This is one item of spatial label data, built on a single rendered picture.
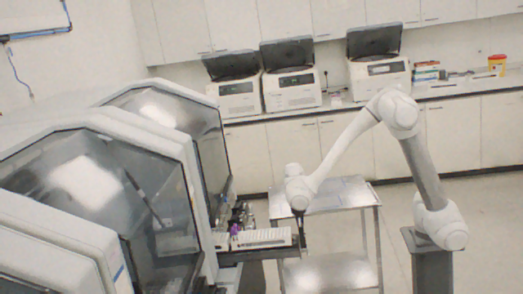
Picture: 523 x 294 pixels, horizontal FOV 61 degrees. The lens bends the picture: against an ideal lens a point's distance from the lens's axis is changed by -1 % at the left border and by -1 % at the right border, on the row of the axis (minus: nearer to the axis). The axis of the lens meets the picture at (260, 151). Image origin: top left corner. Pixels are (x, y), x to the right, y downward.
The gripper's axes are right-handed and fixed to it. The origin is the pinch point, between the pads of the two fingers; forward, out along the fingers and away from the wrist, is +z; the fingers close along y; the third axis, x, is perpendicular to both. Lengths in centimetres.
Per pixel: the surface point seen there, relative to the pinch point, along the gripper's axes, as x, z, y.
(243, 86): -51, -40, -233
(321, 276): 6, 52, -44
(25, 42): -153, -114, -66
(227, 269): -38.0, 6.5, 9.2
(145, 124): -59, -73, 16
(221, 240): -40.0, -6.4, 2.5
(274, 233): -13.5, -6.4, 0.1
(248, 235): -26.7, -6.4, 0.1
